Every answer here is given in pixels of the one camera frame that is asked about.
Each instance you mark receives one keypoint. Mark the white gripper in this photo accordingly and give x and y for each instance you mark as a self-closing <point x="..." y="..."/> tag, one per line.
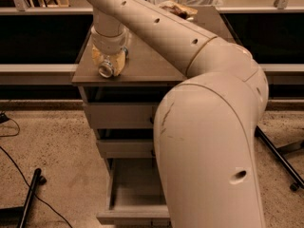
<point x="108" y="44"/>

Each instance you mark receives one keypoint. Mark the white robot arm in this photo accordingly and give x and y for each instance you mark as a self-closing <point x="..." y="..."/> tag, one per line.
<point x="204" y="127"/>

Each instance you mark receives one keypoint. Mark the grey drawer cabinet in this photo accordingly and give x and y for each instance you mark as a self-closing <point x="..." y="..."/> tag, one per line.
<point x="146" y="78"/>

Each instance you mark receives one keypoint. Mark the top grey drawer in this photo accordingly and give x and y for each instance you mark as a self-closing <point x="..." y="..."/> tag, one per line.
<point x="120" y="115"/>

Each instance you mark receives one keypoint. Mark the grey drawer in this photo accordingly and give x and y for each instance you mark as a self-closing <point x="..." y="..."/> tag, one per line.
<point x="134" y="195"/>
<point x="120" y="115"/>
<point x="123" y="149"/>

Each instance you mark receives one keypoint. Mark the middle grey drawer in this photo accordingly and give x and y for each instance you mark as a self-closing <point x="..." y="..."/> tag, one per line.
<point x="123" y="149"/>

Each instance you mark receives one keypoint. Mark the bottom grey drawer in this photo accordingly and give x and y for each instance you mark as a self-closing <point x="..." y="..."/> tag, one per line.
<point x="134" y="195"/>

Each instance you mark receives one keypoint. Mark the metal railing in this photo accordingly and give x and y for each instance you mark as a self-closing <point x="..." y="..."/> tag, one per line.
<point x="41" y="10"/>

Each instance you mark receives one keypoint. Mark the black stand leg left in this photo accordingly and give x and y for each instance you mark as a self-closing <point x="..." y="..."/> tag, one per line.
<point x="19" y="215"/>

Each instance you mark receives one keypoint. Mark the black stand leg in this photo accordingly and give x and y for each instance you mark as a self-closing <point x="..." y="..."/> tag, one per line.
<point x="19" y="215"/>
<point x="280" y="153"/>

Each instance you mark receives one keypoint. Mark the black stand leg right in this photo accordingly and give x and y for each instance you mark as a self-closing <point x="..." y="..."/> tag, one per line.
<point x="280" y="153"/>

